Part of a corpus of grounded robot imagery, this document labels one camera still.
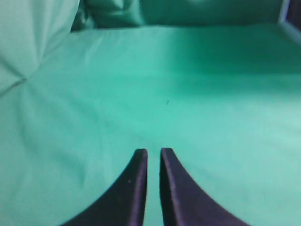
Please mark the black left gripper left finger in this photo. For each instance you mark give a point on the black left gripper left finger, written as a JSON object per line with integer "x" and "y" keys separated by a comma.
{"x": 123, "y": 204}

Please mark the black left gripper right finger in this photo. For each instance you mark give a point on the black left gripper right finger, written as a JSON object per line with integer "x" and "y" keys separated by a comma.
{"x": 184, "y": 202}

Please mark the green cloth backdrop and cover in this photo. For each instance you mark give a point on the green cloth backdrop and cover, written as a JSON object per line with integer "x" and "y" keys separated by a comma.
{"x": 85, "y": 83}

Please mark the white plastic drawer cabinet frame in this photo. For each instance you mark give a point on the white plastic drawer cabinet frame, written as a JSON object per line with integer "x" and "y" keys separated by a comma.
{"x": 290, "y": 19}

